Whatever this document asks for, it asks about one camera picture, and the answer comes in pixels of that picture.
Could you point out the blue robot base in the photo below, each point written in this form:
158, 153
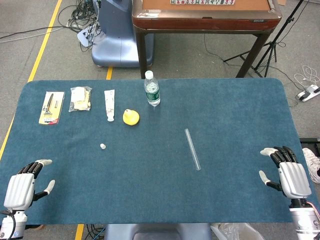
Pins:
115, 37

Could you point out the small white tube cap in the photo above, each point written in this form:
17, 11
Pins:
102, 146

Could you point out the clear plastic water bottle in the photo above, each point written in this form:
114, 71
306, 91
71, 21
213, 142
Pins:
152, 93

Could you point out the white sneaker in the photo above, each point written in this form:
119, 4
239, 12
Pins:
312, 162

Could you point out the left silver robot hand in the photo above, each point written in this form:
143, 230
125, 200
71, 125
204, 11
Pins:
18, 190

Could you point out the grey-blue robot pedestal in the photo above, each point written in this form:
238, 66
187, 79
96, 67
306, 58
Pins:
157, 231

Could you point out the clear glass test tube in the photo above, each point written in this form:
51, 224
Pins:
192, 149

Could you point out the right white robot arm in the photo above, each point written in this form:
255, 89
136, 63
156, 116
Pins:
303, 220

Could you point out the white squeeze tube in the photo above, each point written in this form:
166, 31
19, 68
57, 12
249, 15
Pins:
109, 103

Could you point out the clear bag of snacks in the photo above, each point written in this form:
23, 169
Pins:
80, 100

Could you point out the white power strip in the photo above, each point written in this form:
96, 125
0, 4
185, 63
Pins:
308, 93

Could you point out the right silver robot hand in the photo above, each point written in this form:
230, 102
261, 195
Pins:
293, 180

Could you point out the brown mahjong table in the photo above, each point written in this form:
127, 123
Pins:
200, 23

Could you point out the yellow pear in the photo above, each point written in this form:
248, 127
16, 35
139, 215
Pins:
131, 118

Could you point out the face-up mahjong tile row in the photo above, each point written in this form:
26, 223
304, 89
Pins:
202, 2

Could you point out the black flat box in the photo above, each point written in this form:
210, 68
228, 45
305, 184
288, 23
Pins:
310, 143

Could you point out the black tripod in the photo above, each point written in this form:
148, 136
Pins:
289, 19

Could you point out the blue table cloth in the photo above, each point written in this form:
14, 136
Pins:
150, 187

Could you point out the razor on yellow card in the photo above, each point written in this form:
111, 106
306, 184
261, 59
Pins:
51, 108

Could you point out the clear plastic bag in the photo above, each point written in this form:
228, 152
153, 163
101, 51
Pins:
235, 232

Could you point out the white socket box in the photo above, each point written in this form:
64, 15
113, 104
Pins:
83, 37

